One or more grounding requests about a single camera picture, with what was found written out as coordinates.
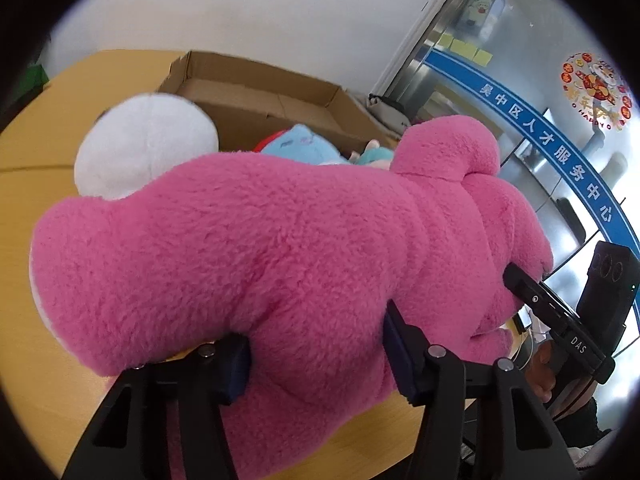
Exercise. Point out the glass door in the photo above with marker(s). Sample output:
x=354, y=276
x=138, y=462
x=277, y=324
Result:
x=530, y=25

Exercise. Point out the cartoon poster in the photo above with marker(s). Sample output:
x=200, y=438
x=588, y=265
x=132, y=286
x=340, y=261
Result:
x=484, y=7

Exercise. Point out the light blue plush toy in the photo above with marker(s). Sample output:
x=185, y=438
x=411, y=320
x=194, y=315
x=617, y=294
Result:
x=300, y=146

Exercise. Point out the green cloth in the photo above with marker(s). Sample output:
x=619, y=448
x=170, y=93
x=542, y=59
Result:
x=34, y=76

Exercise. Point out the white zip pouch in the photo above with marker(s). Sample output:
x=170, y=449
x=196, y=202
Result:
x=390, y=112

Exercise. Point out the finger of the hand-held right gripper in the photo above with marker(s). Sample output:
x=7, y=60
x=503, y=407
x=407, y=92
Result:
x=532, y=296

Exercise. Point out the person's right forearm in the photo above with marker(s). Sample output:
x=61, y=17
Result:
x=580, y=422

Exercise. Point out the white plush toy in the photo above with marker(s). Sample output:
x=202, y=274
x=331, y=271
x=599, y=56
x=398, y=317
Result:
x=142, y=145

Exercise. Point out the teal-haired plush doll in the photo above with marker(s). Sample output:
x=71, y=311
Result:
x=376, y=157

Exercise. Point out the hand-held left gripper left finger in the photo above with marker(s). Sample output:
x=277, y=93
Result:
x=234, y=366

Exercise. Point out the pink plush bear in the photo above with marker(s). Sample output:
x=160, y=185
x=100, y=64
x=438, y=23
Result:
x=280, y=250

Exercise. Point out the red festive window sticker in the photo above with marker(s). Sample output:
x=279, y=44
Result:
x=595, y=91

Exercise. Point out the person's right hand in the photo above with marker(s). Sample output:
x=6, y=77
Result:
x=540, y=375

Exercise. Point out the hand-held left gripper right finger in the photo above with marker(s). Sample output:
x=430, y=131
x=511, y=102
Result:
x=400, y=355

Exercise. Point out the row of yellow sticky notes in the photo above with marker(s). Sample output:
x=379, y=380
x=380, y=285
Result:
x=467, y=50

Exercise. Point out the blue lettered door band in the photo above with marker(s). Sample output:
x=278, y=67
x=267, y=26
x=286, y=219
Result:
x=525, y=110

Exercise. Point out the cardboard box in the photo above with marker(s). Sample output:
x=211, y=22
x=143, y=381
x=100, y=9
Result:
x=260, y=94

